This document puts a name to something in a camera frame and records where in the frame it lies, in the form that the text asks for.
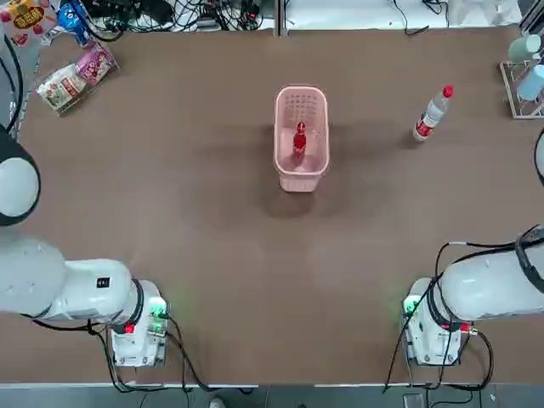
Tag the beige snack packet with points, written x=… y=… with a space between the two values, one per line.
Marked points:
x=64 y=89

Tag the yellow red biscuit packet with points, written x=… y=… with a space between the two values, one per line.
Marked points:
x=25 y=19

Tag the pink snack packet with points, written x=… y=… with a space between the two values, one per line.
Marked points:
x=95 y=66

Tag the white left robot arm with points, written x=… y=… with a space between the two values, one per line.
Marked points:
x=85 y=285

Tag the clear water bottle red cap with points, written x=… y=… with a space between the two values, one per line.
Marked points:
x=429 y=117

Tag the aluminium post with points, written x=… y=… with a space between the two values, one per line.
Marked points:
x=281 y=17

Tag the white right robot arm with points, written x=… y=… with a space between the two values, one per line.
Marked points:
x=480 y=285

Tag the person's shoe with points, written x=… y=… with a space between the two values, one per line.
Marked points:
x=219 y=401

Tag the pink plastic basket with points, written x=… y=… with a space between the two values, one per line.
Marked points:
x=285 y=170

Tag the mint green cup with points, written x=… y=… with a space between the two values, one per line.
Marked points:
x=523 y=47

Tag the light blue cup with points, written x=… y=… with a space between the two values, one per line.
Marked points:
x=531 y=85

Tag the red cola bottle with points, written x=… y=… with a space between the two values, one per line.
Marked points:
x=299 y=142

